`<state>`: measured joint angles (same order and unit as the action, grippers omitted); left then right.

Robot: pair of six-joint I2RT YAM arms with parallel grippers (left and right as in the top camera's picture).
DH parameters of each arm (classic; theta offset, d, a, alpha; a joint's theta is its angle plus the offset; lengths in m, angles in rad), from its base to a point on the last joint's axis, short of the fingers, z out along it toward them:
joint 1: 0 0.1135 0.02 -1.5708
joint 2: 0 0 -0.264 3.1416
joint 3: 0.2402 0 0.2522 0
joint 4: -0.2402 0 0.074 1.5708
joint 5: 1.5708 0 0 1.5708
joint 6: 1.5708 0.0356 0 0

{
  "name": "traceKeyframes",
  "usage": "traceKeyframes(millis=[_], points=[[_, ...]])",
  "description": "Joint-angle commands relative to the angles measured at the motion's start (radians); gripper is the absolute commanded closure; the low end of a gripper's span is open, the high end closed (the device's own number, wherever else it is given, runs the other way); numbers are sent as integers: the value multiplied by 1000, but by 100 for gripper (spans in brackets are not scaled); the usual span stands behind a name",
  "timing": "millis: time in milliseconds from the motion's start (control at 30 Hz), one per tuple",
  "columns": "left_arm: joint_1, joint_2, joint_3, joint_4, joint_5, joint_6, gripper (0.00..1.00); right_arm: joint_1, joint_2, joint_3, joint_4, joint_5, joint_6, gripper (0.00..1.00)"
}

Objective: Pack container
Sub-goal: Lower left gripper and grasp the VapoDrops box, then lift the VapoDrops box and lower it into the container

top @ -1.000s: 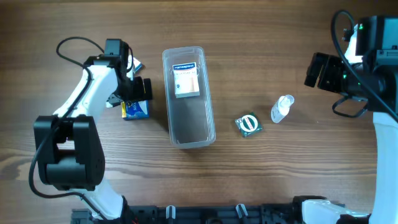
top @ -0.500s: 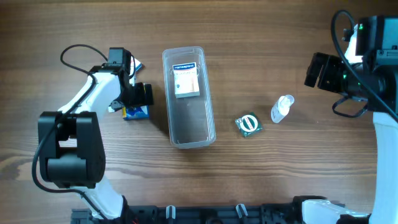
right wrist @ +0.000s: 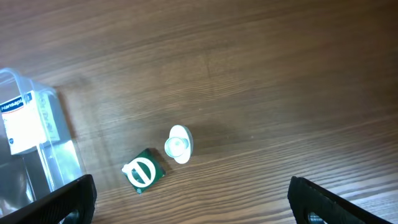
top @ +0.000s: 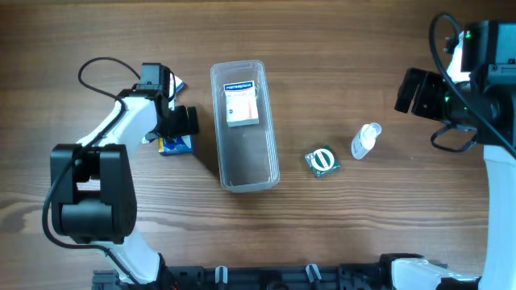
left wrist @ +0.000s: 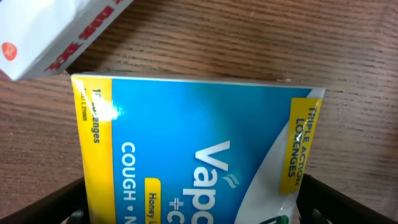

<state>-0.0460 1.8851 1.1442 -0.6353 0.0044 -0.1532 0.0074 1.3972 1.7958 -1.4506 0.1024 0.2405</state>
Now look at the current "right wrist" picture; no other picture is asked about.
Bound clear plastic container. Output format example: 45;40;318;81
1;68;83;217

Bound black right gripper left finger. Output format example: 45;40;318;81
1;174;97;223

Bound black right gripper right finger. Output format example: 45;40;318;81
287;176;388;224

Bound small white bottle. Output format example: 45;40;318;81
164;125;193;164

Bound green square packet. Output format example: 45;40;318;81
121;148;166;194

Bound white Hansaplast box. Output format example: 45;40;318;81
1;90;60;155

